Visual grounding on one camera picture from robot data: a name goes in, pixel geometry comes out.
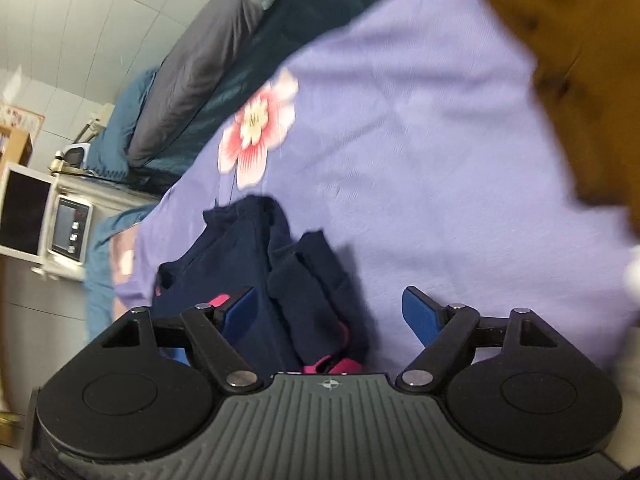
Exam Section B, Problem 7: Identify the white microwave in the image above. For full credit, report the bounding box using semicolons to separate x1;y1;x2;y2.
0;161;94;267

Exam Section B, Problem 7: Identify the navy cartoon print shirt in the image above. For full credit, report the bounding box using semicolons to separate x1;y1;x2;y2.
152;195;373;376

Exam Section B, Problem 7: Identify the grey metal cabinet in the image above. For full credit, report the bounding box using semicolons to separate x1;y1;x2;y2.
0;169;162;413

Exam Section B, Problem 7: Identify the teal bed sheet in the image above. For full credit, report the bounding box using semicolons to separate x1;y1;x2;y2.
82;0;426;343

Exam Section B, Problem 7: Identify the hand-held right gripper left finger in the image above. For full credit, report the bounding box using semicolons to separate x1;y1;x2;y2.
102;286;262;394

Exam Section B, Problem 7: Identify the brown cloth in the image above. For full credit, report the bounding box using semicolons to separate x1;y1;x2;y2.
460;0;640;237

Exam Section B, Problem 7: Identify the purple floral blanket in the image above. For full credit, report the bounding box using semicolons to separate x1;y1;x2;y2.
111;0;640;376

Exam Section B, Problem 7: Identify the white kettle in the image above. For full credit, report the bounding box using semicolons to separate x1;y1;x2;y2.
64;142;94;169

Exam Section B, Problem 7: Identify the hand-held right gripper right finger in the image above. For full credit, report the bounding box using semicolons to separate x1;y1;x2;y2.
395;286;559;391

